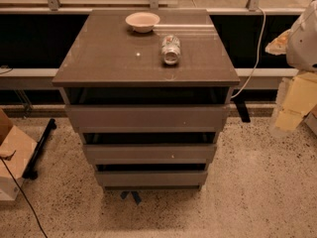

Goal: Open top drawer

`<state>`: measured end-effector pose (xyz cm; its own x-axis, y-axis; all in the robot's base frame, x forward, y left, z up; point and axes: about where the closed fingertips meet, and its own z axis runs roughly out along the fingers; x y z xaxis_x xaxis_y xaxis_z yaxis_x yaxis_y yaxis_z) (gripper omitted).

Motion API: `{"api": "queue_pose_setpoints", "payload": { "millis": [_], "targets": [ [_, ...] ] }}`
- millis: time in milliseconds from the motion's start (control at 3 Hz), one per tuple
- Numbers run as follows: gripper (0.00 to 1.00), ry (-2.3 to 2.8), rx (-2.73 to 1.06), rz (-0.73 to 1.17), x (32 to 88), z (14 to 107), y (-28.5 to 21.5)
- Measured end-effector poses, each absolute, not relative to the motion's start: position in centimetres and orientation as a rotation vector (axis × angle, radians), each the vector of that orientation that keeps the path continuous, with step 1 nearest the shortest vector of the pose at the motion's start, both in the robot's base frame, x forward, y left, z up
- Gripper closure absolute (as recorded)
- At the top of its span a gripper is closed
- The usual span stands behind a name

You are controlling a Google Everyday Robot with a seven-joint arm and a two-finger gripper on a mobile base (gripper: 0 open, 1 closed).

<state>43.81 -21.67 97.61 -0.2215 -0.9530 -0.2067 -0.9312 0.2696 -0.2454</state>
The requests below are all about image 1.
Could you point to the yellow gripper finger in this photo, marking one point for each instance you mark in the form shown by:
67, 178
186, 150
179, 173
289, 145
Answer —
278, 46

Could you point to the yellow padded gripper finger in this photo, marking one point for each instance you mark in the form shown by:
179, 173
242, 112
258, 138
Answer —
295, 99

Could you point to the grey top drawer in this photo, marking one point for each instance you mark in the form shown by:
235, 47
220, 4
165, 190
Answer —
139, 119

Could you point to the grey drawer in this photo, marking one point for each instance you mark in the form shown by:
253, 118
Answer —
149, 154
139, 119
122, 179

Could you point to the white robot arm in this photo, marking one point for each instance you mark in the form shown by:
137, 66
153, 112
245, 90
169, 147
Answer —
301, 51

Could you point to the grey drawer cabinet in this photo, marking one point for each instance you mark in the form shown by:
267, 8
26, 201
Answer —
111, 64

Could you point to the grey middle drawer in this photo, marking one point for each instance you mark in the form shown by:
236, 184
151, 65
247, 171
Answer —
149, 154

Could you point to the grey bottom drawer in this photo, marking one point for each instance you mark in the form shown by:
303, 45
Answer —
122, 179

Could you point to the crushed soda can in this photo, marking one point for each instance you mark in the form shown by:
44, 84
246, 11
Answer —
170, 49

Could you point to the white bowl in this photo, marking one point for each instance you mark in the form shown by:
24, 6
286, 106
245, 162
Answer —
142, 22

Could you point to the blue tape cross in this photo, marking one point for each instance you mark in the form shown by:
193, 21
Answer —
134, 194

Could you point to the black stand leg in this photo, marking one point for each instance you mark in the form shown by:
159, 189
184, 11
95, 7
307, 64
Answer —
30, 172

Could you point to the cardboard box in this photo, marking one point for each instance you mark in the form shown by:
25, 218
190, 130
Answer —
16, 149

